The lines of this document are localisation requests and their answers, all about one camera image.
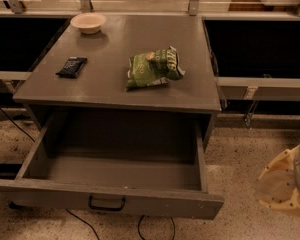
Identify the black looped floor cable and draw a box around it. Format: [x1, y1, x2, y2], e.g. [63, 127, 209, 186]
[137, 214, 176, 240]

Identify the dark blue snack packet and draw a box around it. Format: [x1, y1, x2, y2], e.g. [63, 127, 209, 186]
[56, 57, 87, 79]

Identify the grey top drawer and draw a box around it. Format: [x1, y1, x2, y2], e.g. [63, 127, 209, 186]
[0, 109, 223, 220]

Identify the white bowl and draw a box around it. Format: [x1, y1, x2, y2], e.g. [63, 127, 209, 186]
[70, 13, 106, 34]

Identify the black top drawer handle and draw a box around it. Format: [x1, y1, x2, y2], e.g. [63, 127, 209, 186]
[88, 196, 126, 212]

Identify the green chip bag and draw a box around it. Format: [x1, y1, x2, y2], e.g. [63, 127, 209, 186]
[126, 46, 185, 90]

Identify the grey drawer cabinet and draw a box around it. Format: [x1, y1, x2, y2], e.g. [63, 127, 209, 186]
[14, 15, 220, 141]

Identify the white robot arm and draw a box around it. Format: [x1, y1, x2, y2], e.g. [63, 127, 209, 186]
[255, 145, 300, 217]

